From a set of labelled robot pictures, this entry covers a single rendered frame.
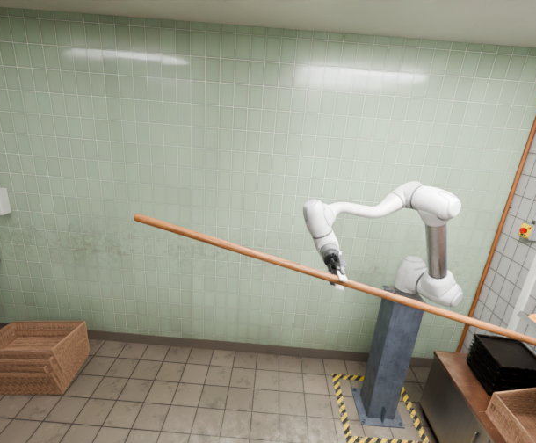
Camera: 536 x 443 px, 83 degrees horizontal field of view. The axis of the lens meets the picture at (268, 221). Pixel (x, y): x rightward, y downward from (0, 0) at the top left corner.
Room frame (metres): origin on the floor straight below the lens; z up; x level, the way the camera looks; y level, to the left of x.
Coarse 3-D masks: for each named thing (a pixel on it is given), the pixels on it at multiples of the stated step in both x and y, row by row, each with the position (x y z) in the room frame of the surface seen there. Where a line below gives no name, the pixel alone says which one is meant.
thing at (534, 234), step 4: (524, 224) 1.98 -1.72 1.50; (528, 224) 1.95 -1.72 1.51; (532, 224) 1.94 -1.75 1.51; (532, 228) 1.91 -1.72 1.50; (528, 232) 1.92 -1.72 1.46; (532, 232) 1.90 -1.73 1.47; (524, 236) 1.94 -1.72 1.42; (528, 236) 1.91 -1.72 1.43; (532, 236) 1.90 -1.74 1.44; (532, 240) 1.90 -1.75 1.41
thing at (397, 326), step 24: (384, 288) 1.85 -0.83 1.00; (384, 312) 1.79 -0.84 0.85; (408, 312) 1.69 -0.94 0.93; (384, 336) 1.72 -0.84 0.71; (408, 336) 1.69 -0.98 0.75; (384, 360) 1.69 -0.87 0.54; (408, 360) 1.69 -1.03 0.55; (336, 384) 1.97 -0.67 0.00; (384, 384) 1.69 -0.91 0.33; (360, 408) 1.76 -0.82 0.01; (384, 408) 1.67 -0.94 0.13; (408, 408) 1.80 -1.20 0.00
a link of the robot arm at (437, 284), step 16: (416, 192) 1.51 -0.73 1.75; (432, 192) 1.45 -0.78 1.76; (448, 192) 1.43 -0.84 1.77; (416, 208) 1.49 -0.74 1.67; (432, 208) 1.41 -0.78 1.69; (448, 208) 1.37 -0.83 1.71; (432, 224) 1.45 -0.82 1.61; (432, 240) 1.49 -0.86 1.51; (432, 256) 1.52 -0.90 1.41; (432, 272) 1.55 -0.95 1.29; (448, 272) 1.57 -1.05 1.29; (416, 288) 1.65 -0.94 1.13; (432, 288) 1.54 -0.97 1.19; (448, 288) 1.52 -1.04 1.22; (448, 304) 1.50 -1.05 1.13
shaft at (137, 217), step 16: (160, 224) 1.02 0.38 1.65; (208, 240) 1.02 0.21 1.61; (224, 240) 1.04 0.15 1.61; (256, 256) 1.02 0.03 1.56; (272, 256) 1.03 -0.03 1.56; (304, 272) 1.02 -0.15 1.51; (320, 272) 1.02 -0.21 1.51; (352, 288) 1.02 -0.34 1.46; (368, 288) 1.02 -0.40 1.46; (416, 304) 1.02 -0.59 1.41; (464, 320) 1.02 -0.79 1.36; (512, 336) 1.01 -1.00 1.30; (528, 336) 1.03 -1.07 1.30
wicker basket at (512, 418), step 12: (492, 396) 1.29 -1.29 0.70; (504, 396) 1.29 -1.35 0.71; (516, 396) 1.29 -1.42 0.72; (528, 396) 1.29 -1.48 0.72; (492, 408) 1.27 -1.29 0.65; (504, 408) 1.21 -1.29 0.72; (516, 408) 1.29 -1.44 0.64; (528, 408) 1.29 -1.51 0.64; (492, 420) 1.24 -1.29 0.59; (504, 420) 1.25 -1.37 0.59; (516, 420) 1.13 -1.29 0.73; (528, 420) 1.26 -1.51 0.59; (504, 432) 1.16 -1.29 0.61; (516, 432) 1.11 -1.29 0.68; (528, 432) 1.19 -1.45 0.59
